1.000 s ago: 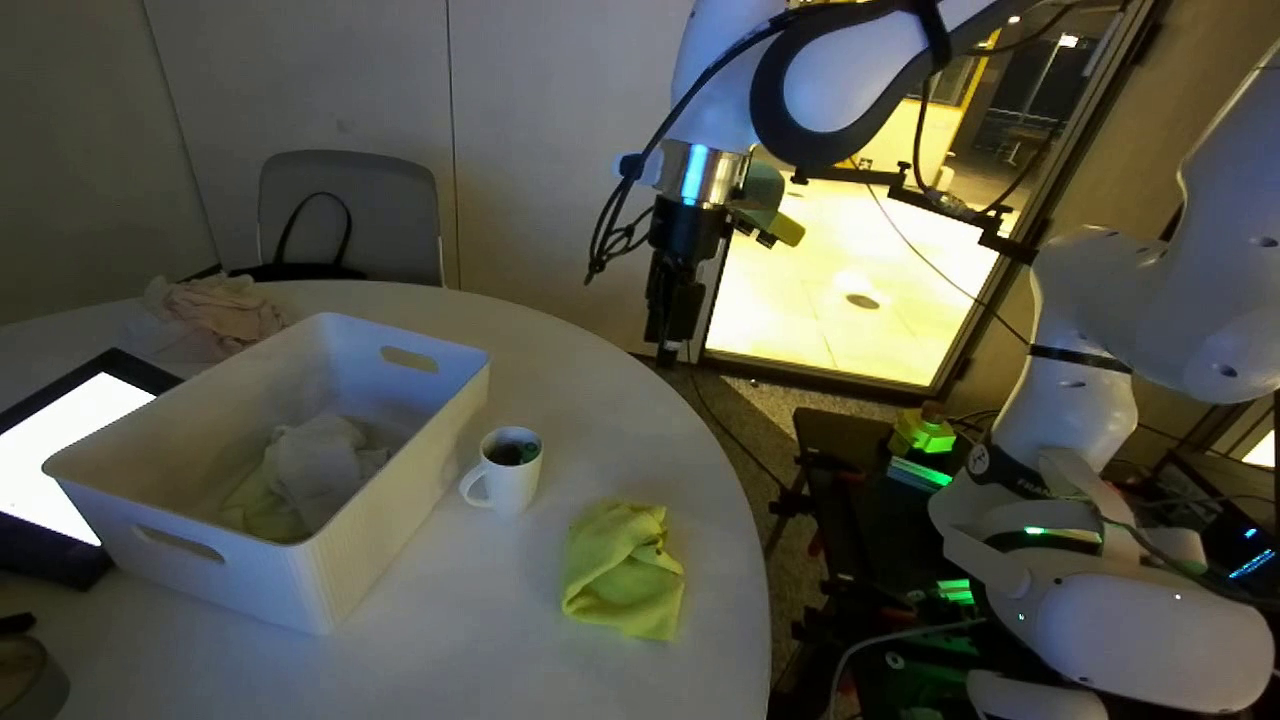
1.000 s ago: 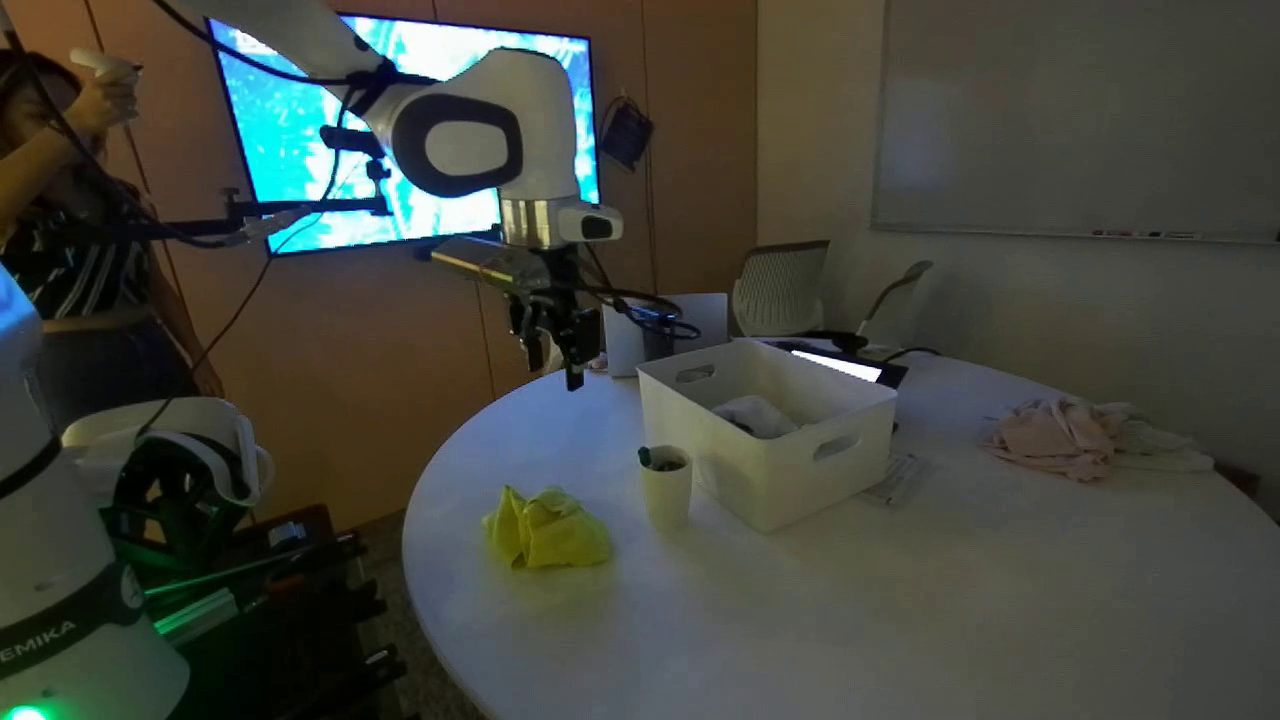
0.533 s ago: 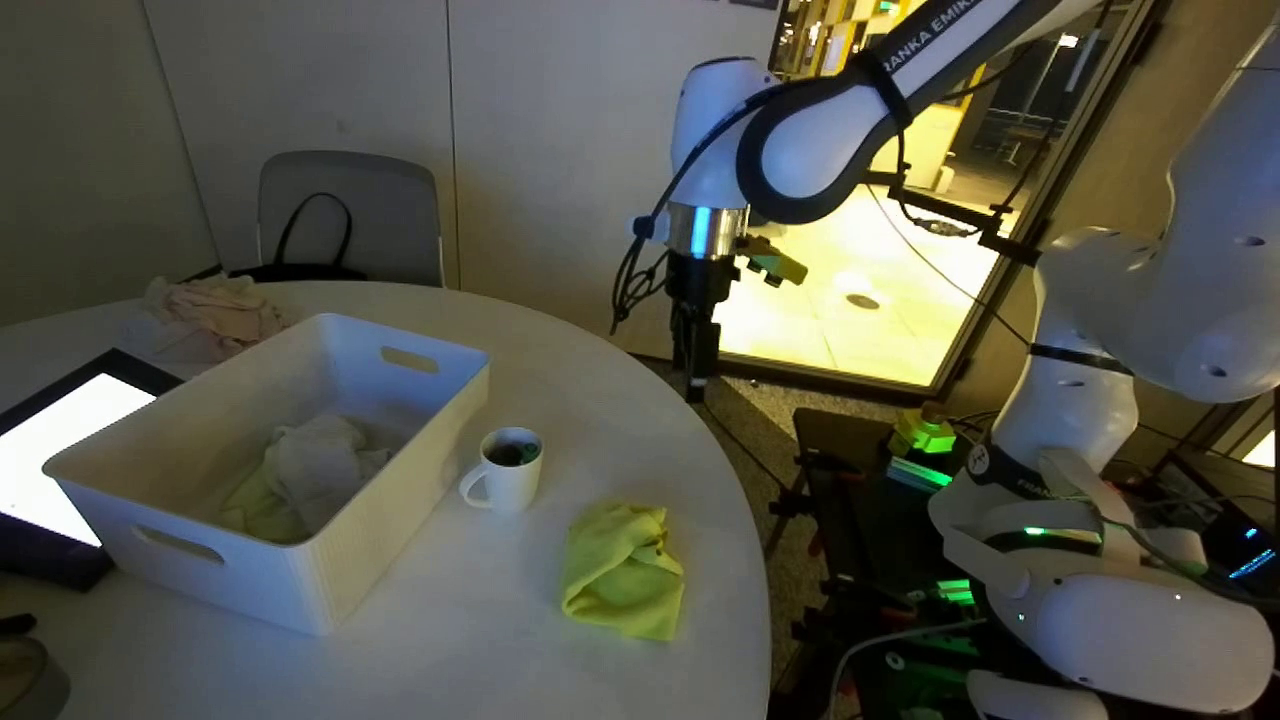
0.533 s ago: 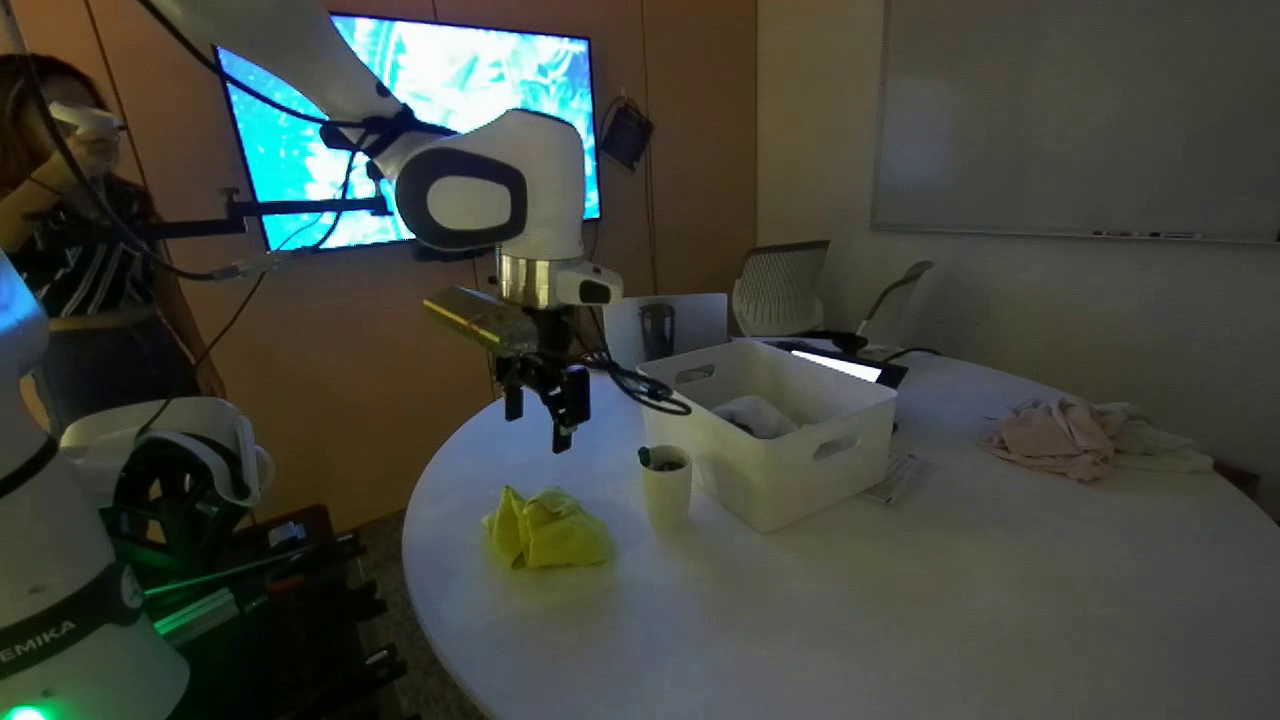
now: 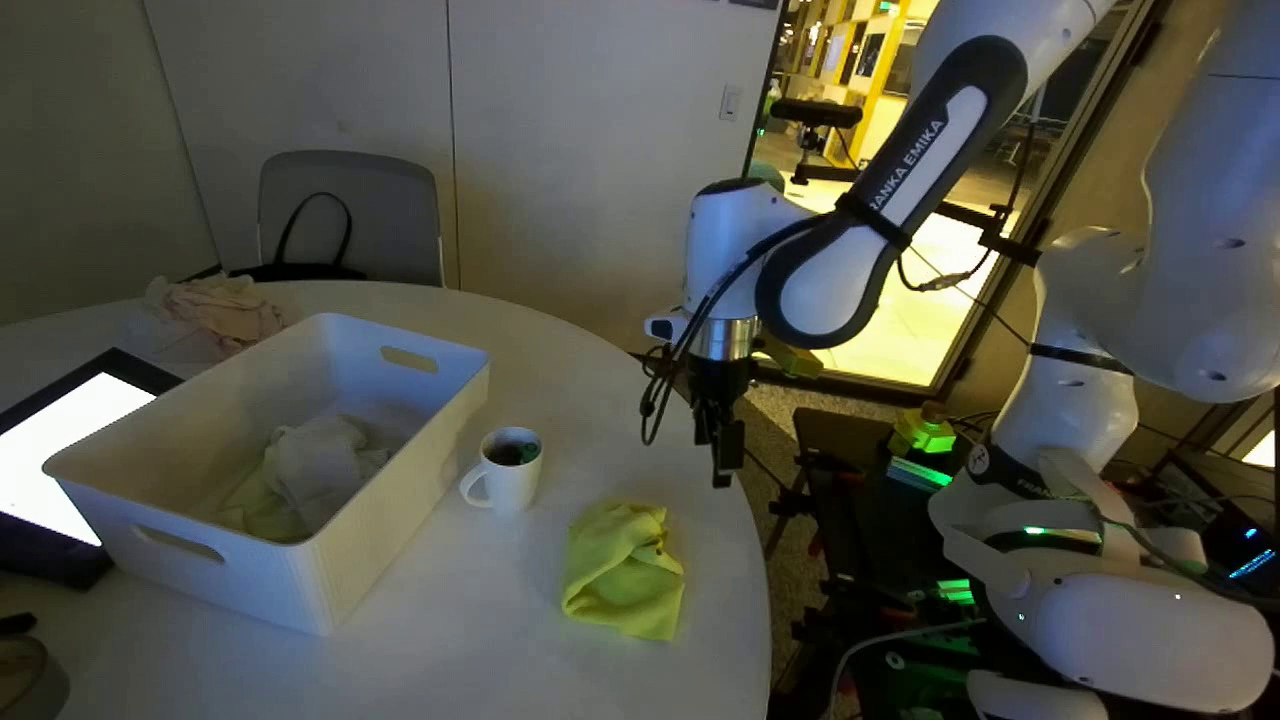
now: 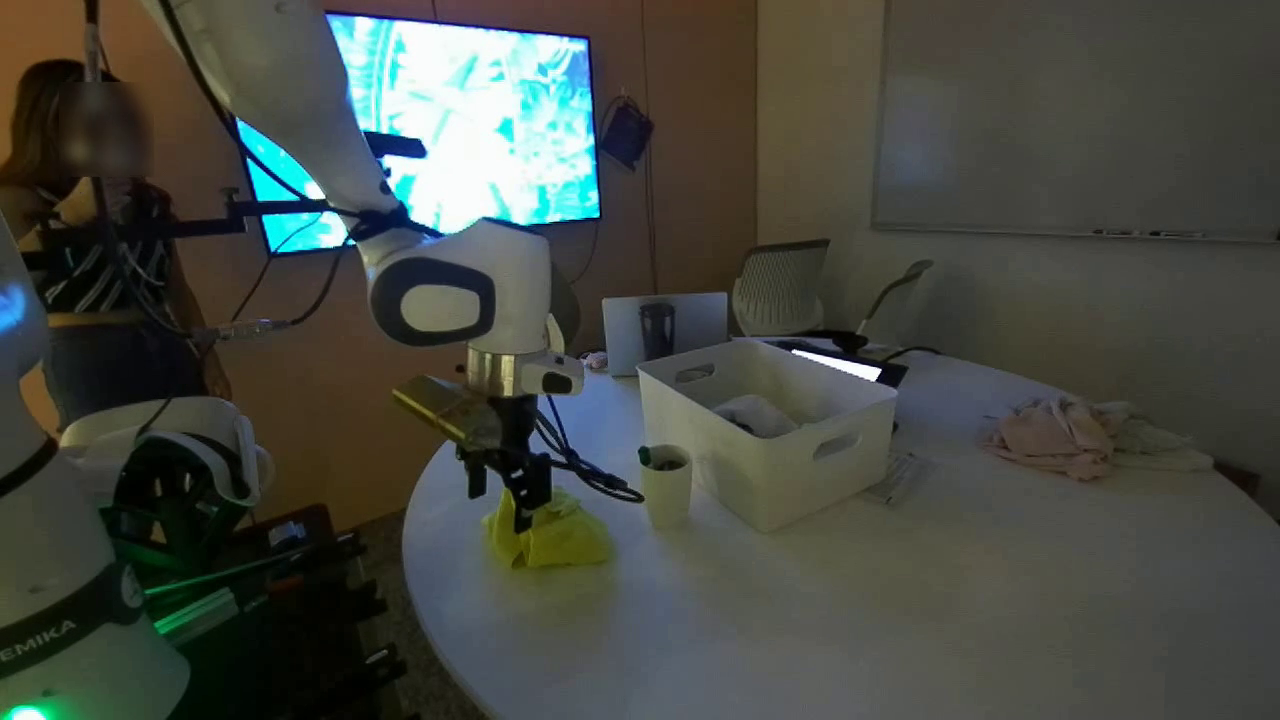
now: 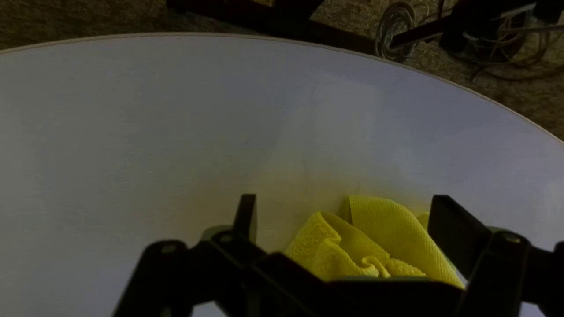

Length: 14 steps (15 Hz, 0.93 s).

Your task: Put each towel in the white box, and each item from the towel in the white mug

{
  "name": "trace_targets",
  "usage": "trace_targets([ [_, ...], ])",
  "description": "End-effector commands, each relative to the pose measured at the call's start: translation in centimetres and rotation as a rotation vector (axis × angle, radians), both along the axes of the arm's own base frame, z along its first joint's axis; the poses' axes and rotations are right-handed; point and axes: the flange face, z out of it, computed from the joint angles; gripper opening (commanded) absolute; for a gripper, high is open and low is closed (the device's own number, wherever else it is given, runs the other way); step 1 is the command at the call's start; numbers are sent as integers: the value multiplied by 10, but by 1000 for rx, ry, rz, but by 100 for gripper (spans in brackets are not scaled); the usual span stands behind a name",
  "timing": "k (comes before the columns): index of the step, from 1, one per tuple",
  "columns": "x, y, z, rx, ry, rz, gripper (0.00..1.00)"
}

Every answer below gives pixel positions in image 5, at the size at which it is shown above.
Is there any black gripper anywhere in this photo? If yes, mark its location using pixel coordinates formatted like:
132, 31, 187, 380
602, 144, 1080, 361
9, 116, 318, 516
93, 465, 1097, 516
688, 355, 753, 493

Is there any bright yellow towel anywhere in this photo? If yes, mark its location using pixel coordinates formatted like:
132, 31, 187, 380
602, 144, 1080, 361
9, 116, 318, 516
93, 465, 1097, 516
556, 497, 694, 649

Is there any white beige towel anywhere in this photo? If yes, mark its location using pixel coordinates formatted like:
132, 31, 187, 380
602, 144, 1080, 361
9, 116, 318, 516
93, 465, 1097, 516
256, 406, 405, 531

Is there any pale yellow-green towel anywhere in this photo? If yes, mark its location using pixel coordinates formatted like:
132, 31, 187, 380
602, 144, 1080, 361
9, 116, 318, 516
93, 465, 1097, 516
213, 454, 313, 542

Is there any white ceramic mug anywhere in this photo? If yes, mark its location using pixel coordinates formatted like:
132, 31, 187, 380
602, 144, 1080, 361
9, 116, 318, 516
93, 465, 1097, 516
458, 424, 548, 518

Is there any white plastic storage box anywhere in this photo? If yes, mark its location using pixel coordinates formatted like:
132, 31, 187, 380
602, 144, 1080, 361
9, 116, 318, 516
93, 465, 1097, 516
42, 307, 497, 639

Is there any grey office chair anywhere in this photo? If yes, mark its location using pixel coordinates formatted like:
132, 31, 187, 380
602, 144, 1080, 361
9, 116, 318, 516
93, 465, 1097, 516
250, 149, 449, 289

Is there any pink crumpled cloth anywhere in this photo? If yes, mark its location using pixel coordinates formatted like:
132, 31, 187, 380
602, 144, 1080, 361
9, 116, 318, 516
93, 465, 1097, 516
139, 266, 287, 361

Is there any black tablet lit screen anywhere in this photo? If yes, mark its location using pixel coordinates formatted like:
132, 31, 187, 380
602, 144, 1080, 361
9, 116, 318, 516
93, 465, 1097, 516
0, 342, 185, 596

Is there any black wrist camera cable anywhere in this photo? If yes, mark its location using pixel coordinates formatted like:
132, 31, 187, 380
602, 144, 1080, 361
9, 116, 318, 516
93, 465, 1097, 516
635, 211, 855, 453

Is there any black camera stand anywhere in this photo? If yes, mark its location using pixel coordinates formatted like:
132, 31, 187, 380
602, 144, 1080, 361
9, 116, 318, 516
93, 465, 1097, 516
932, 194, 1048, 266

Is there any black bag with handle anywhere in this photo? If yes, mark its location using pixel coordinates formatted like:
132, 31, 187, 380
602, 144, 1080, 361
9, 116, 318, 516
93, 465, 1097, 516
198, 188, 370, 284

